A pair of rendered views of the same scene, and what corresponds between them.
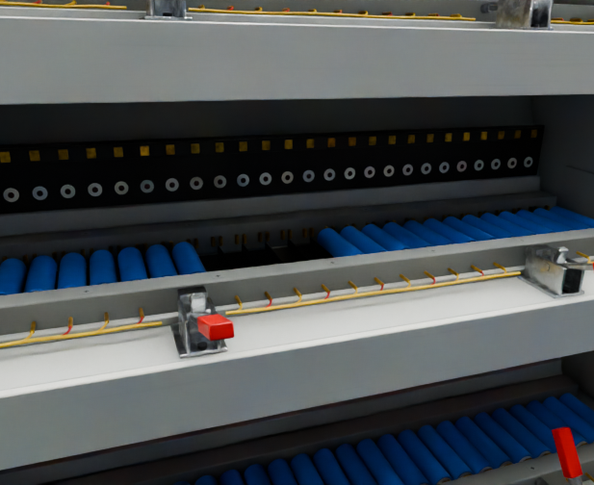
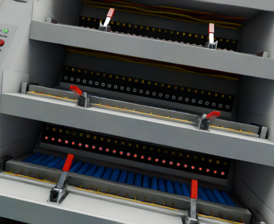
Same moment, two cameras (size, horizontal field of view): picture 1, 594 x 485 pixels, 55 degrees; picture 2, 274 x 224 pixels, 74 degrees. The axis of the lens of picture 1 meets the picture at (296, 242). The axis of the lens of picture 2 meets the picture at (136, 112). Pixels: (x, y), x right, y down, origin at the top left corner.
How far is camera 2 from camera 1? 0.24 m
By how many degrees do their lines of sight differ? 26
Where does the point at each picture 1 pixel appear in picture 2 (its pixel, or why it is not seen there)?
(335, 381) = (113, 127)
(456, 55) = (179, 51)
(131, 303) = (75, 96)
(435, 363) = (146, 134)
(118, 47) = (88, 35)
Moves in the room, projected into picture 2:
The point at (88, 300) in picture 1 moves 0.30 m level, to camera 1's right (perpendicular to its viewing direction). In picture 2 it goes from (65, 92) to (192, 101)
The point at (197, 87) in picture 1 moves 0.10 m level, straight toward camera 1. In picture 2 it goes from (104, 47) to (85, 15)
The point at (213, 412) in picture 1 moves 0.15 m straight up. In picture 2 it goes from (78, 123) to (95, 62)
